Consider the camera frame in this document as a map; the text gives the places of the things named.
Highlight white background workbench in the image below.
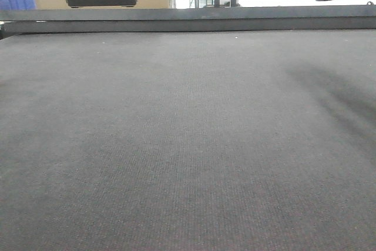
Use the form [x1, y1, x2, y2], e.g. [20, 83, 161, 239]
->
[239, 0, 375, 8]

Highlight grey carpet mat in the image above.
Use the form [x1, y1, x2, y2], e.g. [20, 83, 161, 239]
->
[1, 30, 375, 250]

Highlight dark grey table edge rail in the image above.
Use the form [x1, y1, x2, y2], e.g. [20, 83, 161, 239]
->
[1, 4, 375, 34]

